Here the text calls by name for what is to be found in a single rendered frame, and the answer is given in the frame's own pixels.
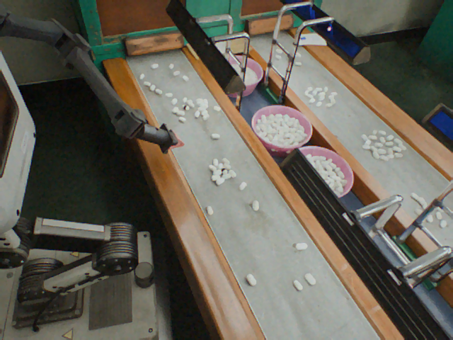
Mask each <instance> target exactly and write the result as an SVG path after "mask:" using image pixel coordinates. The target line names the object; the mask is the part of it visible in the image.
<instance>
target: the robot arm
mask: <svg viewBox="0 0 453 340"><path fill-rule="evenodd" d="M6 36H7V37H15V38H24V39H29V40H39V41H44V42H47V43H48V44H49V45H50V46H51V47H52V48H53V49H54V50H56V51H57V52H58V53H59V55H58V58H59V60H60V61H61V62H62V64H63V65H64V66H65V67H66V68H68V69H71V70H74V68H75V67H76V68H77V70H78V71H79V73H80V74H81V75H82V77H83V78H84V79H85V80H86V82H87V83H88V85H89V86H90V87H91V88H92V89H93V91H94V92H95V94H96V95H97V97H99V99H100V100H101V102H102V103H103V105H104V106H105V108H106V110H107V112H108V115H109V116H110V118H111V119H112V120H111V123H112V124H113V125H114V126H115V128H116V129H117V130H116V133H117V134H118V135H119V136H122V137H124V138H126V137H127V138H129V139H132V138H133V137H136V138H138V139H141V140H145V141H147V142H152V143H154V144H158V145H159V146H160V148H161V151H162V152H163V154H167V152H168V151H169V150H170V149H173V148H175V147H182V146H183V145H184V144H185V143H184V141H182V140H181V139H180V138H179V136H177V134H176V133H175V132H174V131H173V130H169V131H168V128H167V127H166V124H165V123H164V124H163V125H162V126H161V127H160V128H157V127H154V126H152V125H149V121H148V120H147V118H146V116H145V114H144V113H143V111H142V110H140V109H138V108H136V109H133V108H130V106H129V105H127V104H126V103H125V102H124V101H123V100H122V99H121V98H120V97H119V96H118V95H117V94H116V92H115V91H114V89H112V88H111V86H110V84H109V83H108V82H107V80H106V79H105V78H104V76H103V75H102V74H101V73H100V72H99V70H98V69H97V67H96V66H95V65H94V63H93V62H92V61H91V58H90V57H89V56H88V53H87V52H88V51H89V50H90V49H91V47H90V46H89V44H88V43H87V42H86V41H85V40H84V39H83V38H82V37H81V36H80V35H79V34H77V33H75V34H74V35H72V34H71V33H70V32H69V31H68V30H67V29H65V28H64V27H63V26H61V25H60V24H59V23H58V22H56V20H54V19H52V18H51V19H50V20H49V21H39V20H35V19H32V18H27V17H24V16H19V15H16V14H12V13H11V12H10V11H9V10H8V9H7V8H6V7H5V6H4V5H2V4H1V3H0V38H1V37H6ZM60 40H61V41H60ZM178 142H180V143H178Z"/></svg>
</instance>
